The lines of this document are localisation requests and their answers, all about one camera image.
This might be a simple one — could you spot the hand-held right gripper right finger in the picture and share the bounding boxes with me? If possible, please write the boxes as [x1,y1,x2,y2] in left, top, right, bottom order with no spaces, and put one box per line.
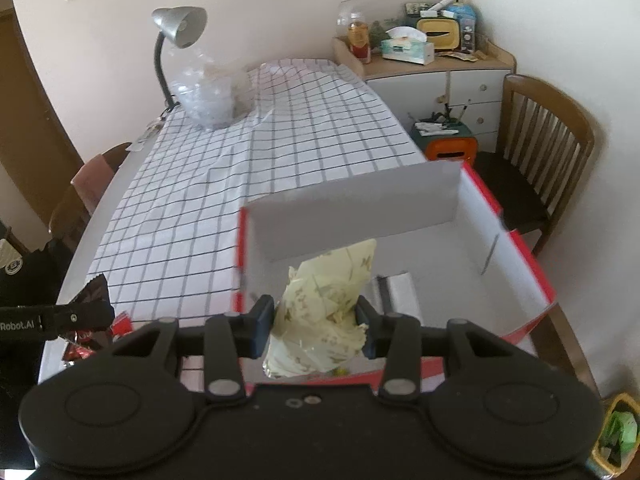
[355,295,507,403]

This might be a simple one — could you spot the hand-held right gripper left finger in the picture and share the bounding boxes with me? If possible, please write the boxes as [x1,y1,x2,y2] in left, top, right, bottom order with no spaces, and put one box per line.
[113,294,276,404]

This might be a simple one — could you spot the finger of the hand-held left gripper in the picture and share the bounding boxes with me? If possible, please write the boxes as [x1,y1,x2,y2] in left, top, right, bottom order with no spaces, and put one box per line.
[42,302,116,337]

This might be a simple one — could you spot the dark brown snack packet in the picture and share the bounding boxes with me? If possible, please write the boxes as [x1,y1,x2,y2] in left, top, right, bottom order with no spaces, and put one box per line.
[69,273,114,312]

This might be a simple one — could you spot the pale yellow snack packet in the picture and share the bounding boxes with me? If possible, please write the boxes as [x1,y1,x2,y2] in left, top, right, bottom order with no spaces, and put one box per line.
[262,239,378,380]

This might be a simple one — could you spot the red cardboard box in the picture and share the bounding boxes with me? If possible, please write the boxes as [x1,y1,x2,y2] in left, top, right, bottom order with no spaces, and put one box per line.
[232,161,558,386]

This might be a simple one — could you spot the dark red snack packet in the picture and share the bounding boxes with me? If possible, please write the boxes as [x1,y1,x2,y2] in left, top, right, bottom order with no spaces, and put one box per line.
[61,329,101,362]

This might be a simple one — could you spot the black cloth with emblem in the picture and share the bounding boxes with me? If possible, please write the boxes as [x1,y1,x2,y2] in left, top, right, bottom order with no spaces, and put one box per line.
[0,220,68,307]

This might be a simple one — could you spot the wooden chair with pink cloth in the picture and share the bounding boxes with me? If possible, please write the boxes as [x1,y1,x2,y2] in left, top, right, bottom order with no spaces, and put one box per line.
[49,142,134,252]

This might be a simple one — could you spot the white checked tablecloth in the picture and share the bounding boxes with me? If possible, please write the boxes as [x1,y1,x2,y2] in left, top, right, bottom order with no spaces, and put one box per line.
[86,57,430,322]

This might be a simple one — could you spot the papers on table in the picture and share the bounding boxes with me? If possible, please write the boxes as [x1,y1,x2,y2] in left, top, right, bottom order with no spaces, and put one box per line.
[126,109,167,154]

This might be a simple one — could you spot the orange and green bin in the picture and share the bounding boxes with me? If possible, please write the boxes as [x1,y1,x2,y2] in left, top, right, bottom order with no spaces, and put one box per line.
[410,121,481,162]

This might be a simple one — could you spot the brown wooden door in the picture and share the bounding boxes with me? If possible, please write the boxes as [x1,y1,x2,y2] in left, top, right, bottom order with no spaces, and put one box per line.
[0,9,85,177]

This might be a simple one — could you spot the wooden slat-back chair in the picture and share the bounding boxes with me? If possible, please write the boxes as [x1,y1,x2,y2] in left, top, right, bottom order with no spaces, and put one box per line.
[472,73,597,257]

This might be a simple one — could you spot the clear plastic bag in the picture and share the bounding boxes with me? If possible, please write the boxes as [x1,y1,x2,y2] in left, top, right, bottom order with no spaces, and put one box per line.
[169,49,252,130]

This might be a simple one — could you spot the white drawer cabinet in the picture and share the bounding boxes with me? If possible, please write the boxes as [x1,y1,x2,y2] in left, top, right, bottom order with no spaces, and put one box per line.
[333,36,516,154]

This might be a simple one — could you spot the yellow waste basket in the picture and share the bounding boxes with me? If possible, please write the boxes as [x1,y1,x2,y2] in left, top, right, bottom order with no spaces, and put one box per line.
[592,392,640,479]

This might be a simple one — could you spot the green tissue box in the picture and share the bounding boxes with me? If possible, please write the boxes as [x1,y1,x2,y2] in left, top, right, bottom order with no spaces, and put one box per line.
[380,26,437,66]

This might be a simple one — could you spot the glass jar with red label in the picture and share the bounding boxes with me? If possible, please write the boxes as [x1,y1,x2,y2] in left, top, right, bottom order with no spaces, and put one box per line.
[347,12,374,64]

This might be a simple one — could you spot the yellow tissue holder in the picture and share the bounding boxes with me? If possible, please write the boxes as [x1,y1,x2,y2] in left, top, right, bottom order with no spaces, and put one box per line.
[416,16,464,54]

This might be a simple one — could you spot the silver desk lamp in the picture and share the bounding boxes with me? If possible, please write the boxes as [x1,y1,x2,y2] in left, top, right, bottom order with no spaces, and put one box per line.
[152,6,209,112]

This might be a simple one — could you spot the blue and white carton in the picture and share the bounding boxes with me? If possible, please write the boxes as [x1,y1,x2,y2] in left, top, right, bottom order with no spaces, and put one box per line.
[452,2,479,54]

